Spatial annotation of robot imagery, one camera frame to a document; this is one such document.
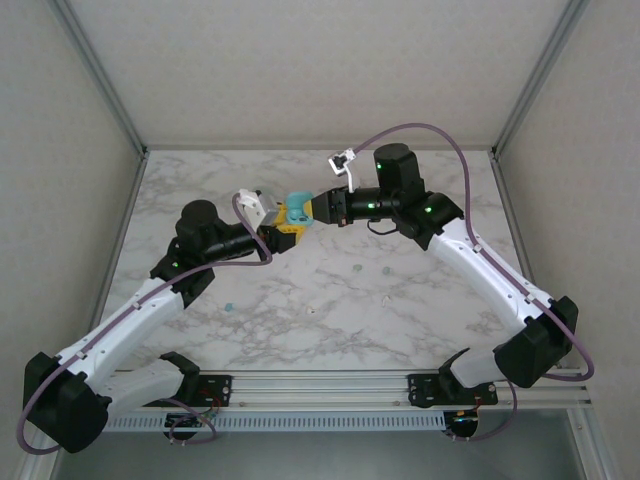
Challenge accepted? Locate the aluminium mounting rail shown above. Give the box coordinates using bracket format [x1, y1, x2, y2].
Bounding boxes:
[107, 368, 594, 409]

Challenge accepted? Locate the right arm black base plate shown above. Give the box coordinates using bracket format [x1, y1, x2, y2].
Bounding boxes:
[407, 372, 500, 407]

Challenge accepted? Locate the white slotted cable duct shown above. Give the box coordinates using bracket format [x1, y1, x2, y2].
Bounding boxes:
[102, 412, 447, 432]

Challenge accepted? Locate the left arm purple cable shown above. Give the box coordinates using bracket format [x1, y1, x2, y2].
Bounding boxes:
[16, 194, 274, 454]

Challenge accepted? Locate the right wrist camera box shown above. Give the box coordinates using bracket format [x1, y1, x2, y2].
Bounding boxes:
[327, 147, 360, 194]

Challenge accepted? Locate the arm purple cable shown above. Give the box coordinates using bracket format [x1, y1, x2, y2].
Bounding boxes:
[349, 122, 596, 444]
[16, 194, 274, 454]

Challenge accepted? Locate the aluminium table back rail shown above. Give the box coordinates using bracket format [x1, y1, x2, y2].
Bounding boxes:
[143, 144, 496, 152]

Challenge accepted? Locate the aluminium frame post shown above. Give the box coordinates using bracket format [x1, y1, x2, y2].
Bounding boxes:
[47, 0, 150, 157]
[489, 0, 591, 159]

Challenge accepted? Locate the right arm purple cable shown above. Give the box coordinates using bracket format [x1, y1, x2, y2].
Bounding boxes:
[349, 122, 596, 444]

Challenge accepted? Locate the thin black wire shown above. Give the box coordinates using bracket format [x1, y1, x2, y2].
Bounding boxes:
[367, 218, 402, 237]

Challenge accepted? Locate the blue earbud charging case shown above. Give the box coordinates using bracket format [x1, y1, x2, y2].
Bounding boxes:
[287, 191, 314, 224]

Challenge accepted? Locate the aluminium table side rail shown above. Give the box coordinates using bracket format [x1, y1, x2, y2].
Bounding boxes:
[79, 151, 151, 372]
[489, 156, 559, 370]

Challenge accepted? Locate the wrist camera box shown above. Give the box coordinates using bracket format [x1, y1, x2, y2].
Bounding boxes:
[235, 187, 279, 229]
[327, 147, 360, 194]

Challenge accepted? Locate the aluminium frame leg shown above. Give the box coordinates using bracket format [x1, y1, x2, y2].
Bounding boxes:
[17, 447, 59, 480]
[568, 407, 616, 480]

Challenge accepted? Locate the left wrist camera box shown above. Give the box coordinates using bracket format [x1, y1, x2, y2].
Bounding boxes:
[235, 187, 279, 229]

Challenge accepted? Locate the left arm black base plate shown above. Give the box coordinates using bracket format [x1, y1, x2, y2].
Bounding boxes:
[139, 373, 234, 407]

